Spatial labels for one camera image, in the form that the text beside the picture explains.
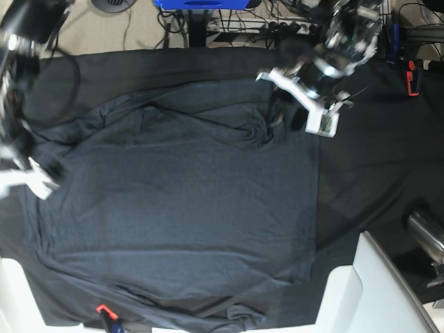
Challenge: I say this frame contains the shiny metal pole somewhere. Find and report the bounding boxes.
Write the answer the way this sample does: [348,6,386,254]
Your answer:
[402,206,443,264]

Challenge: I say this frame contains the orange black clamp bottom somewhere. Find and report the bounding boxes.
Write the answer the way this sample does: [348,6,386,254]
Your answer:
[96,304,126,333]

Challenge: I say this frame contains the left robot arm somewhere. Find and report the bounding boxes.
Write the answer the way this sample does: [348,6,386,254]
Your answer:
[257,1,382,137]

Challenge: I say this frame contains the black table cloth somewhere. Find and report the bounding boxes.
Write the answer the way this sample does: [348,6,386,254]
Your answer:
[1,48,443,330]

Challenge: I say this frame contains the black table leg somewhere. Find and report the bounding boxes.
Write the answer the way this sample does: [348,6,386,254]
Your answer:
[186,10,214,48]

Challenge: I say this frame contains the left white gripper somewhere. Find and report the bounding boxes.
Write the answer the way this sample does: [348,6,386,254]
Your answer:
[256,67,354,132]

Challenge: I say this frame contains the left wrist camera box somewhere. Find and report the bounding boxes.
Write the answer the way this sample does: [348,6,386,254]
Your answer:
[305,111,339,138]

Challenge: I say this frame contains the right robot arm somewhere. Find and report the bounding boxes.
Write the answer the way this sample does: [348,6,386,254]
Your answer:
[1,1,74,200]

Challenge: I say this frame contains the dark grey T-shirt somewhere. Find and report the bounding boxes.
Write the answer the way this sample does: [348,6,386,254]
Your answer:
[20,80,318,332]

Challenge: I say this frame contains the blue clamp handle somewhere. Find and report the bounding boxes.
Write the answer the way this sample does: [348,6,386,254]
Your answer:
[385,24,400,63]

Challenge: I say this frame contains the white panel right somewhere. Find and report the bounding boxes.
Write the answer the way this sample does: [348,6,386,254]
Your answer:
[314,232,439,333]

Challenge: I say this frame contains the white panel left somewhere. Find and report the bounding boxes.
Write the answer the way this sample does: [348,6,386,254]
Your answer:
[1,259,85,333]

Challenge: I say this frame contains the white power strip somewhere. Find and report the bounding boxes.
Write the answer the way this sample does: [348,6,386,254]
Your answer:
[207,16,311,35]

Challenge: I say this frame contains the white panel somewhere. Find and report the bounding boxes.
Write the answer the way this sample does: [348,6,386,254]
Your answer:
[1,259,85,333]
[314,232,439,333]

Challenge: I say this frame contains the orange black clamp right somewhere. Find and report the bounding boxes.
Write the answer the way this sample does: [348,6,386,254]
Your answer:
[406,59,424,96]

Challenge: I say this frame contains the orange black clamp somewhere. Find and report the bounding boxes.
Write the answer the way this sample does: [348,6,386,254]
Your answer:
[406,59,424,96]
[96,304,126,333]

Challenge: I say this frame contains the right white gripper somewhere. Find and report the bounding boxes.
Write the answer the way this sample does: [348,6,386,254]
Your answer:
[1,158,66,200]

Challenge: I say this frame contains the blue plastic bin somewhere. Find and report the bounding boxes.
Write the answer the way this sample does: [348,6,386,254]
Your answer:
[153,0,249,10]

